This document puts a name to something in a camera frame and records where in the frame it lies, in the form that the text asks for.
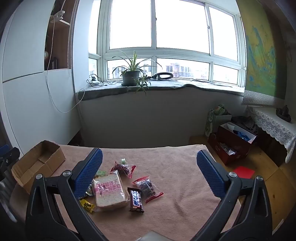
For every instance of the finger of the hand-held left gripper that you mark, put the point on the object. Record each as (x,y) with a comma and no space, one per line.
(11,154)
(4,148)

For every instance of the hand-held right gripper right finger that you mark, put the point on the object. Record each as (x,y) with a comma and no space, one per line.
(211,176)

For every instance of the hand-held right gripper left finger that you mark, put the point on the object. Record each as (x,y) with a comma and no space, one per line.
(89,171)

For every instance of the sliced bread packet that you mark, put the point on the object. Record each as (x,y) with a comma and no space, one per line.
(107,190)

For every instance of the small yellow snack packet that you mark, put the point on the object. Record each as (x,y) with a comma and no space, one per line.
(87,205)

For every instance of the date packet with red swirl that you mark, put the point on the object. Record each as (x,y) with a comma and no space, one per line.
(122,169)

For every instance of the cardboard box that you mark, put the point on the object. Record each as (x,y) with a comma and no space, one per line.
(52,160)

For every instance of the brown chocolate bar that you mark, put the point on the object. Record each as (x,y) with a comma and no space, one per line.
(136,200)

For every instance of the clear red-edged date packet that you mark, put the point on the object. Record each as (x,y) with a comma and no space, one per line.
(146,188)

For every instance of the small red box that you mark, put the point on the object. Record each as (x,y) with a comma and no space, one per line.
(222,150)

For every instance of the red paper sheet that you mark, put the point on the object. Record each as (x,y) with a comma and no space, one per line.
(244,172)

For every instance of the large open red box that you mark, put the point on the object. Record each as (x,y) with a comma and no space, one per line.
(233,141)

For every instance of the green paper bag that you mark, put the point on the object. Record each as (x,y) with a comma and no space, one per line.
(218,120)

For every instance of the white cabinet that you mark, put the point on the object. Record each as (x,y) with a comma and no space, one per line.
(27,92)

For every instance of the dark wooden side table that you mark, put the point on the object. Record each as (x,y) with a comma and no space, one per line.
(270,148)

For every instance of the lace covered side table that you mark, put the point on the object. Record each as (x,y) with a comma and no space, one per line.
(272,125)

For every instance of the white power strip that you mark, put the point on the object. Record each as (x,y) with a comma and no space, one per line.
(94,81)

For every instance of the dark figurine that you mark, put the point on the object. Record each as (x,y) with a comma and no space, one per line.
(284,113)

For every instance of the potted spider plant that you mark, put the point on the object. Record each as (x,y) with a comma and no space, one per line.
(131,77)

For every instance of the wooden shelf niche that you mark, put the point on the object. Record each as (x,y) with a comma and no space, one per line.
(61,46)

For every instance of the white clip lamp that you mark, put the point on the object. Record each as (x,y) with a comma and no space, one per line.
(60,13)

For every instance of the white framed window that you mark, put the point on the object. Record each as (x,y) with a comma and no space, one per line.
(131,23)

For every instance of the landscape wall scroll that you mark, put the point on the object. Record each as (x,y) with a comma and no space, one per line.
(261,58)

